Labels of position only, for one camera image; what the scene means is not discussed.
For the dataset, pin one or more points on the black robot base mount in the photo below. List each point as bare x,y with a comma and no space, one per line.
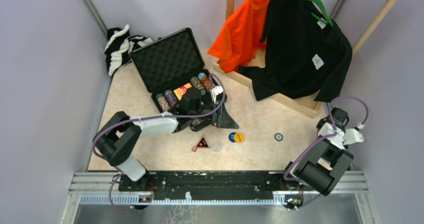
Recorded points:
211,185

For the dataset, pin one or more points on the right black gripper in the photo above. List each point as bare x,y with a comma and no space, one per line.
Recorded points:
343,140

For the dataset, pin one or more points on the green clothes hanger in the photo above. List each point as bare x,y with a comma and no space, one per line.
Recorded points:
323,11

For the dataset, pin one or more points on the clear dealer button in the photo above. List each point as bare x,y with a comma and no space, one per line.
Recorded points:
217,146

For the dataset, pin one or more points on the purple black chip stack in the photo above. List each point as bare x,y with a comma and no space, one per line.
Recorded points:
171,98

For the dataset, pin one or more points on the green orange chip stack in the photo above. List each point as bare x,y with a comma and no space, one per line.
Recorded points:
197,83

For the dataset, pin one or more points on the orange t-shirt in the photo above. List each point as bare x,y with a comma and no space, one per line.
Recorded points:
240,35

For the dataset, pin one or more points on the black t-shirt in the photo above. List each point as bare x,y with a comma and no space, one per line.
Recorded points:
304,54

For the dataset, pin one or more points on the yellow big blind button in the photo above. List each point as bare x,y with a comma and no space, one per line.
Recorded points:
239,137

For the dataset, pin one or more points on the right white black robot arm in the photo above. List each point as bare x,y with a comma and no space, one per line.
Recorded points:
322,164

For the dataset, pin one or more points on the green 20 chip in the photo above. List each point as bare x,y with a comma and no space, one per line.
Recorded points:
278,137

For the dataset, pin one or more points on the aluminium frame rail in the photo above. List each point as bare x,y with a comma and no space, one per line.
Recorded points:
94,196

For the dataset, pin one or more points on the black white striped cloth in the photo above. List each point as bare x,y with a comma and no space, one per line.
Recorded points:
119,46

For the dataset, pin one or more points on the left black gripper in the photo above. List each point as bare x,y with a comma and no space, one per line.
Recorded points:
225,120

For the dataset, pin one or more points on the red yellow chip stack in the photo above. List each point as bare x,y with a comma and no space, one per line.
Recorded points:
205,81

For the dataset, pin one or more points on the blue small blind button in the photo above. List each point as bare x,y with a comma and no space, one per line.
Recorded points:
231,137

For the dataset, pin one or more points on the blue orange chip stack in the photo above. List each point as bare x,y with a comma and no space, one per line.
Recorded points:
163,103

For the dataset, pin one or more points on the black red triangle token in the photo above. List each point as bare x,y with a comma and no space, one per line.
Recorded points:
202,144

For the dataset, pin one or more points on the orange boxed card deck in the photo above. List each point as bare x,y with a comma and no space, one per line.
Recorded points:
180,91

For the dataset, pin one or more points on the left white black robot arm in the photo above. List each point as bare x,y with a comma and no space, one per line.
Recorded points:
116,140

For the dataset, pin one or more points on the black poker set case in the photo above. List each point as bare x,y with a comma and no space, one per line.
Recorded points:
169,63

